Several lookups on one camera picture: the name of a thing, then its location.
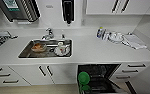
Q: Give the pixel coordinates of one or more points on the white wall cabinet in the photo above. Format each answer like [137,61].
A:
[121,6]

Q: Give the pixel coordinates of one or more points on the orange bowl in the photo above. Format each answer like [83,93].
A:
[38,47]

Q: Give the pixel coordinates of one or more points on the small chrome sink sprayer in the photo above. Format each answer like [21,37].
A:
[62,35]

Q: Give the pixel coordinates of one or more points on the black soap dispenser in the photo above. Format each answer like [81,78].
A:
[68,11]

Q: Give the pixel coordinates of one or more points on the green bowl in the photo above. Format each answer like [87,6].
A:
[83,78]

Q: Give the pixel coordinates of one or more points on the steel sink basin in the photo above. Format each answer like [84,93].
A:
[24,53]

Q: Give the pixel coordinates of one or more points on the white double-door sink cabinet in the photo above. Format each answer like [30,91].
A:
[27,71]

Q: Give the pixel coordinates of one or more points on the stainless steel dishwasher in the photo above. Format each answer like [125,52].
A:
[104,75]

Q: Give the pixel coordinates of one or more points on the steel paper towel dispenser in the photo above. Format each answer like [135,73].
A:
[21,10]

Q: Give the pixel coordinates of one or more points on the white drawer stack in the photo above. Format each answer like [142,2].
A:
[131,70]
[4,76]

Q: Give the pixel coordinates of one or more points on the white mug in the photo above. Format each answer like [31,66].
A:
[61,47]

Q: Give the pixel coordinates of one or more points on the white plate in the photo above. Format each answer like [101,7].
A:
[67,52]

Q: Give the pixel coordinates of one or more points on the small blue-label bottle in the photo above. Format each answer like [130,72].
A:
[99,32]

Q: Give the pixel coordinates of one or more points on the white wall power outlet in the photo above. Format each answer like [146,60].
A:
[83,22]

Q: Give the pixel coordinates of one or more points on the chrome faucet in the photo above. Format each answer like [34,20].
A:
[49,33]

